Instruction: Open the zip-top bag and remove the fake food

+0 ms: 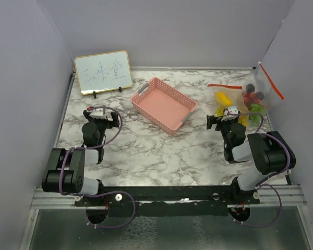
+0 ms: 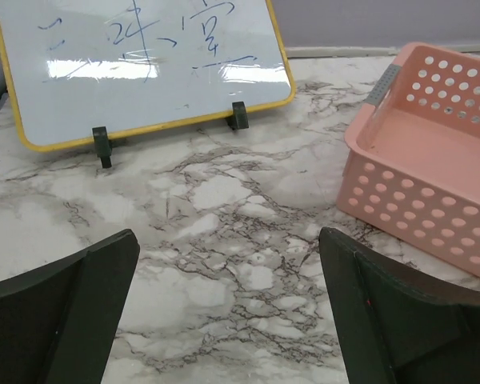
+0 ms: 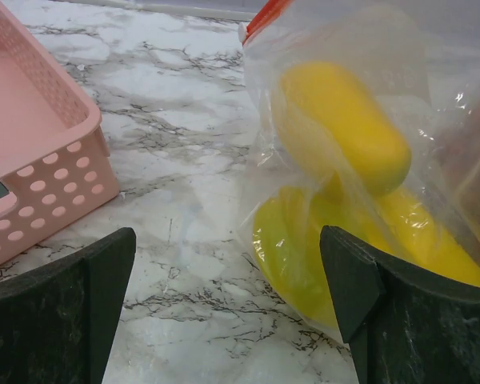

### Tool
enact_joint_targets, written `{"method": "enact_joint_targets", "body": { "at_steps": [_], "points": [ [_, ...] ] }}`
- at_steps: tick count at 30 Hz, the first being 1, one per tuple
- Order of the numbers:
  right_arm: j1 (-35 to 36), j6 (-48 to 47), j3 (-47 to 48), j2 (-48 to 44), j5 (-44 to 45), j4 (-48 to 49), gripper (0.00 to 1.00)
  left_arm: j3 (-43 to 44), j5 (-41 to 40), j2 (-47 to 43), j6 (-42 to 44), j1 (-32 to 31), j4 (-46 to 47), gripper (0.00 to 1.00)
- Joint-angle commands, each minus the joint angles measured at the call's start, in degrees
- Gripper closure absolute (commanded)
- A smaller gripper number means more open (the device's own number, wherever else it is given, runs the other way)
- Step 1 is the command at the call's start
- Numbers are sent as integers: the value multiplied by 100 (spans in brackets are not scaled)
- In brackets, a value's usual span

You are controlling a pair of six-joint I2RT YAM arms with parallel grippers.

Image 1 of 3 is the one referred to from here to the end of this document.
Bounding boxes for fake green grapes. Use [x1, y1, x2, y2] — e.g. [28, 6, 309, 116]
[249, 104, 266, 124]

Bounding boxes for pink plastic basket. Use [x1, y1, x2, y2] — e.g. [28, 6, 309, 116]
[131, 77, 198, 135]

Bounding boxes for aluminium frame rail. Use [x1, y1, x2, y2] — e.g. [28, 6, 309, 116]
[31, 188, 75, 209]

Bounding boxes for fake red strawberries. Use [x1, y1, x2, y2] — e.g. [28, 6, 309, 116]
[242, 91, 262, 108]

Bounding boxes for zip bag with yellow fruit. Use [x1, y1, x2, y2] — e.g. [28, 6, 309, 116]
[208, 84, 249, 117]

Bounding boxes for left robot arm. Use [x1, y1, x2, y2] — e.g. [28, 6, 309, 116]
[41, 107, 123, 206]

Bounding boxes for fake yellow mango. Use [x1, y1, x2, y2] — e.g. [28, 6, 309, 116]
[214, 91, 233, 107]

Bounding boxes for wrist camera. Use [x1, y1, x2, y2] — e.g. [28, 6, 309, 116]
[87, 106, 107, 119]
[222, 106, 240, 121]

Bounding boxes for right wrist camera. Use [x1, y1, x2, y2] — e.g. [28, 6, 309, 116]
[222, 106, 240, 121]

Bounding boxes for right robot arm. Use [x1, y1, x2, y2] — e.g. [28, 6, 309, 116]
[207, 111, 296, 204]

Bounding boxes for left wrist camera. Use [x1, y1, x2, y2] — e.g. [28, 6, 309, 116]
[87, 106, 107, 119]

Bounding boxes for zip bag with red fruit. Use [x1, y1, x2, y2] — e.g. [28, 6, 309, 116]
[243, 61, 285, 114]

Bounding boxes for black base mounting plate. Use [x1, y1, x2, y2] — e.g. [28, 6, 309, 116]
[75, 185, 260, 217]

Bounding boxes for small whiteboard with writing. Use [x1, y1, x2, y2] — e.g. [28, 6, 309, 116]
[74, 50, 133, 95]

